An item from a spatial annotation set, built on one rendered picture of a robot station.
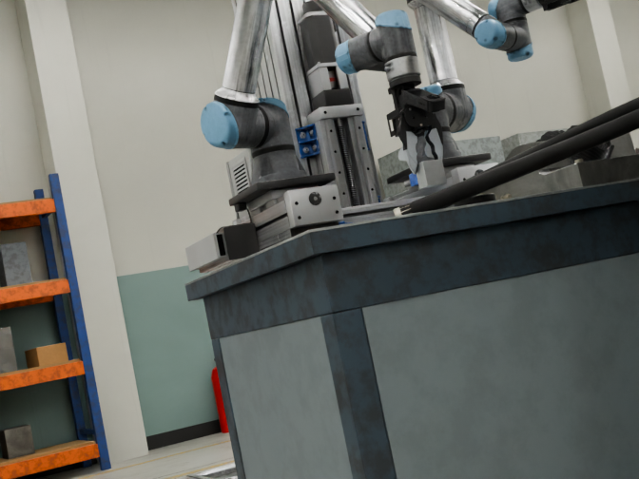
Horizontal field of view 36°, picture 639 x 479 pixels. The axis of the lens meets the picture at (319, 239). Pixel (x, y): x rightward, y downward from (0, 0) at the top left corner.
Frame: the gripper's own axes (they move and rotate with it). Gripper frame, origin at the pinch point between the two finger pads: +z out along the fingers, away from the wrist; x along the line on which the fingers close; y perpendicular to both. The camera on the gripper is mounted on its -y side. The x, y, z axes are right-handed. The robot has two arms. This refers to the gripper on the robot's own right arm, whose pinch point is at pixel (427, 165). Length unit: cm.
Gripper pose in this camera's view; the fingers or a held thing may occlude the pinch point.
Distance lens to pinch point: 212.9
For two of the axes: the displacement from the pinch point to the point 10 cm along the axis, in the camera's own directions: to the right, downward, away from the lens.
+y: -3.9, 1.5, 9.1
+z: 1.9, 9.8, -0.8
